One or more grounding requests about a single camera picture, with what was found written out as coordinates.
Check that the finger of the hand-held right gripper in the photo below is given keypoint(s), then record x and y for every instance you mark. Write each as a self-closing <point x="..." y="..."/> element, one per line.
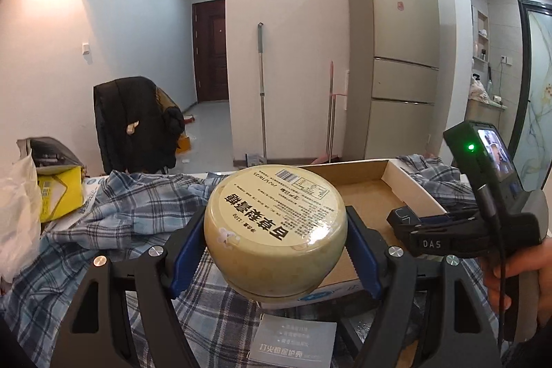
<point x="457" y="218"/>
<point x="427" y="244"/>

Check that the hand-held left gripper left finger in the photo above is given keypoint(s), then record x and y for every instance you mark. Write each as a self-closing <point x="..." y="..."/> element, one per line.
<point x="189" y="256"/>

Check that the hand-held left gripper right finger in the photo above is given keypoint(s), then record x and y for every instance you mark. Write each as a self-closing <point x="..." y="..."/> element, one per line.
<point x="364" y="260"/>

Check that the cardboard box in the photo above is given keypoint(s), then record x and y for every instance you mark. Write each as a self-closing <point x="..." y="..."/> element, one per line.
<point x="366" y="195"/>

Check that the round cream tin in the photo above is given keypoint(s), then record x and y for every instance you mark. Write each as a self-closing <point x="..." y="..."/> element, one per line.
<point x="276" y="221"/>

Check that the grey booklet card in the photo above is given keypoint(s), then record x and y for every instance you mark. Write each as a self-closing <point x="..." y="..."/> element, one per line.
<point x="293" y="338"/>

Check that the person's right hand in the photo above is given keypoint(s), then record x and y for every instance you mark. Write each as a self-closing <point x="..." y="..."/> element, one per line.
<point x="509" y="273"/>

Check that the beige vanity cabinet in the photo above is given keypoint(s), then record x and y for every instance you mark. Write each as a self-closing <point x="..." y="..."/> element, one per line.
<point x="487" y="113"/>

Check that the pale cloth pile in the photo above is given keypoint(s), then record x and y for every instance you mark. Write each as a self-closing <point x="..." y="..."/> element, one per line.
<point x="478" y="88"/>

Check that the blue plaid shirt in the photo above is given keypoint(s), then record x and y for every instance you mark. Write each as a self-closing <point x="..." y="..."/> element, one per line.
<point x="129" y="204"/>

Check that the black framed glass door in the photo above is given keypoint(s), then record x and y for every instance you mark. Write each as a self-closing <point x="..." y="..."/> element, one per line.
<point x="539" y="92"/>

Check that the orange floor box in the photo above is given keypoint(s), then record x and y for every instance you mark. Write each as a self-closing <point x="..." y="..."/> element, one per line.
<point x="183" y="144"/>

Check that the small blue white box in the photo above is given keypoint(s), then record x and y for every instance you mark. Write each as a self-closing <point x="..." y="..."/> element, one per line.
<point x="254" y="160"/>

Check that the red and white packet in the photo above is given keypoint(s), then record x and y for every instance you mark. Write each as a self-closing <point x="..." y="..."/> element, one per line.
<point x="188" y="118"/>

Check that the beige refrigerator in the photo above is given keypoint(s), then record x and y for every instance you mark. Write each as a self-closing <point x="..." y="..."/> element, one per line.
<point x="396" y="49"/>

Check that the yellow box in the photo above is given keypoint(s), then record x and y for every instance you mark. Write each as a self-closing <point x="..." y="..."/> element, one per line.
<point x="60" y="191"/>

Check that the black jacket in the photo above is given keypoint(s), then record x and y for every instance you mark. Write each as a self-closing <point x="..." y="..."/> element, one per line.
<point x="129" y="122"/>

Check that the pink broom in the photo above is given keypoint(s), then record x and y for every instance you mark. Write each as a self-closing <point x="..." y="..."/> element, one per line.
<point x="332" y="113"/>

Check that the tan garment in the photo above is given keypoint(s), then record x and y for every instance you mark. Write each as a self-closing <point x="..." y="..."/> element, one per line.
<point x="166" y="100"/>

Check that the grey bag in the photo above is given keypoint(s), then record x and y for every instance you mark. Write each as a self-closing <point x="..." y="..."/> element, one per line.
<point x="51" y="152"/>

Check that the white plastic bag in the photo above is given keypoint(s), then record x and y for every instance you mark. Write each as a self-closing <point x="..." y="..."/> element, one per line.
<point x="17" y="213"/>

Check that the grey mop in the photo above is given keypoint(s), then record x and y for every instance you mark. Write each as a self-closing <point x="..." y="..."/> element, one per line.
<point x="261" y="92"/>

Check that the dark red door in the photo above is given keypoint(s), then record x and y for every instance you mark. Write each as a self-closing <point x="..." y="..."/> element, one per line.
<point x="211" y="49"/>

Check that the white wall outlet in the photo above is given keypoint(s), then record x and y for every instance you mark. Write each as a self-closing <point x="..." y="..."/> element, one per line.
<point x="505" y="59"/>

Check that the wall niche shelf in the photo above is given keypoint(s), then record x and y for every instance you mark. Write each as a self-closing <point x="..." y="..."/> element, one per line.
<point x="481" y="36"/>

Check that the white light switch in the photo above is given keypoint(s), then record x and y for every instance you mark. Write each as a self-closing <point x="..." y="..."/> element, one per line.
<point x="86" y="49"/>

